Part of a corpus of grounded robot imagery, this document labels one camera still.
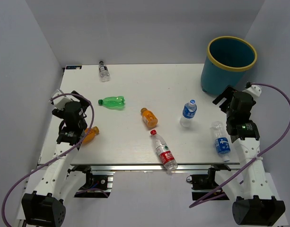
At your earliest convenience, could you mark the blue label water bottle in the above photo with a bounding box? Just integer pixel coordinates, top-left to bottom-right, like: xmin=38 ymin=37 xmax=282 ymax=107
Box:
xmin=180 ymin=99 xmax=197 ymax=128
xmin=210 ymin=122 xmax=231 ymax=162

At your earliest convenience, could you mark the orange juice bottle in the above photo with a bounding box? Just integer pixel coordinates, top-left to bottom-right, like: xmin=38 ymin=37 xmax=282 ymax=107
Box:
xmin=141 ymin=108 xmax=158 ymax=128
xmin=82 ymin=126 xmax=99 ymax=144

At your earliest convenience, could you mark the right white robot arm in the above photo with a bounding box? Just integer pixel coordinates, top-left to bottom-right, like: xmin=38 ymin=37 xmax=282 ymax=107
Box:
xmin=207 ymin=86 xmax=285 ymax=227

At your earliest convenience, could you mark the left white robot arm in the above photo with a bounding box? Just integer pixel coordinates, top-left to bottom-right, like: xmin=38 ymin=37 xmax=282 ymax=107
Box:
xmin=21 ymin=91 xmax=93 ymax=227

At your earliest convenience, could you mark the teal bin with yellow rim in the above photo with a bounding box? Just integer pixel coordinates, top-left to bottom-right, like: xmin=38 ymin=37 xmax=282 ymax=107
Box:
xmin=201 ymin=36 xmax=257 ymax=96

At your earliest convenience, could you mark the green plastic bottle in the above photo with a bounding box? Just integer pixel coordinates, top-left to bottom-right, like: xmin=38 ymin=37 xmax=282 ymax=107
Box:
xmin=98 ymin=96 xmax=125 ymax=110

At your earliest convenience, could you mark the clear bottle with black label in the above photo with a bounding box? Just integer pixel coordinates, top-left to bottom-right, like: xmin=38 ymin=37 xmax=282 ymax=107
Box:
xmin=98 ymin=61 xmax=110 ymax=82

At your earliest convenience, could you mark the blue label sticker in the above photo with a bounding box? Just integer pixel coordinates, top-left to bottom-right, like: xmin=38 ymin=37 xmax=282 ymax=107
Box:
xmin=65 ymin=65 xmax=82 ymax=70

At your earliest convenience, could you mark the red label water bottle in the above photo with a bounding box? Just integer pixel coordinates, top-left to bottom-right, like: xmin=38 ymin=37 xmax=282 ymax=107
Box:
xmin=150 ymin=130 xmax=178 ymax=172

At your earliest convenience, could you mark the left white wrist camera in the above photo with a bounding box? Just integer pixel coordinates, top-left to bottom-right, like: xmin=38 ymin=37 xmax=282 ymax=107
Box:
xmin=49 ymin=89 xmax=72 ymax=111

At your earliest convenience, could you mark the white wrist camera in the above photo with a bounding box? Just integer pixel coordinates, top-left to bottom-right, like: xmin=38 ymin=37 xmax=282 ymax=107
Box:
xmin=49 ymin=89 xmax=72 ymax=111
xmin=243 ymin=82 xmax=262 ymax=98

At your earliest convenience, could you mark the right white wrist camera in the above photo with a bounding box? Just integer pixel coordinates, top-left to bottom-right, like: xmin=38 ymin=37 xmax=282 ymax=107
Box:
xmin=243 ymin=82 xmax=262 ymax=98

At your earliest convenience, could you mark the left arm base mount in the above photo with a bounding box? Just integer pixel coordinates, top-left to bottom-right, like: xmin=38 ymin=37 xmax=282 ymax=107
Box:
xmin=67 ymin=165 xmax=114 ymax=198

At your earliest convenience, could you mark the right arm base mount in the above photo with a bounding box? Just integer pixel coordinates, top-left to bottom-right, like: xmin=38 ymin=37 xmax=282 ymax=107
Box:
xmin=186 ymin=164 xmax=231 ymax=201

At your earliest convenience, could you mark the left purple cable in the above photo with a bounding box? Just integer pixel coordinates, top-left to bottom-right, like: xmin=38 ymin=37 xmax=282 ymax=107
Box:
xmin=1 ymin=93 xmax=95 ymax=227

